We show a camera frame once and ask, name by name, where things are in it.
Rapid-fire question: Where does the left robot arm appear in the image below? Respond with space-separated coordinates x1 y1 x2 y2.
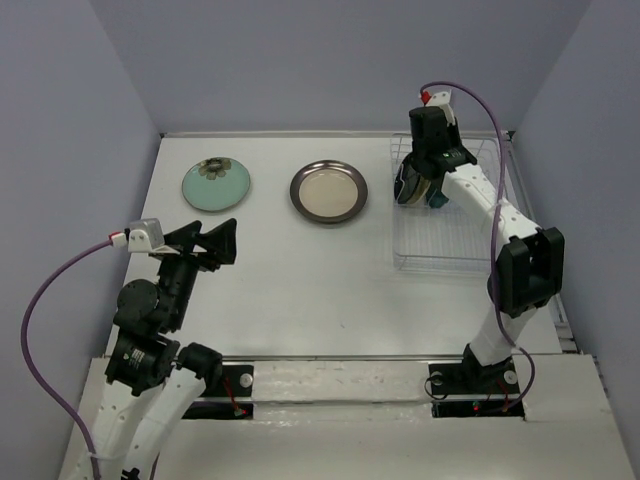
90 218 237 479

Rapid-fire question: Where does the light green floral plate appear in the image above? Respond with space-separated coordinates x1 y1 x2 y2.
181 157 251 213

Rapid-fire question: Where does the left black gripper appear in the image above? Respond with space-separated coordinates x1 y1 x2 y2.
156 215 238 327

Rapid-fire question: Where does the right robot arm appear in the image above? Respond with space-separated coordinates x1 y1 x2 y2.
394 105 565 401

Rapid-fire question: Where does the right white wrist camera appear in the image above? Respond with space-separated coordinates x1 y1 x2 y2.
420 90 457 125

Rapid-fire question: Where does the white wire dish rack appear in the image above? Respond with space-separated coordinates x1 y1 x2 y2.
390 133 532 276

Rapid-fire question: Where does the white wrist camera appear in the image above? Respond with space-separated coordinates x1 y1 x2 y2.
420 90 457 125
109 218 178 255

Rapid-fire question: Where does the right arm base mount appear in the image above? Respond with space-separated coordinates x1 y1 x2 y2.
424 359 525 419

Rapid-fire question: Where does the brown rimmed cream plate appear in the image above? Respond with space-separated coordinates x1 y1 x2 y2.
289 160 369 225

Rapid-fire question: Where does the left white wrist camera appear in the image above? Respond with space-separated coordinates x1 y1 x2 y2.
109 218 178 255

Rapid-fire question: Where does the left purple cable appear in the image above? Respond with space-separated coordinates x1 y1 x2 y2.
20 239 116 480

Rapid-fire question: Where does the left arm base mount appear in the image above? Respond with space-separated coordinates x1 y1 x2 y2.
182 363 254 421

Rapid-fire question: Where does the cream plate with black spot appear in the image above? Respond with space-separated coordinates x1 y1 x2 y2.
407 179 431 205

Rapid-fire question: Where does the teal scalloped plate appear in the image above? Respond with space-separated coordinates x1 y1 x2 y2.
425 188 449 209

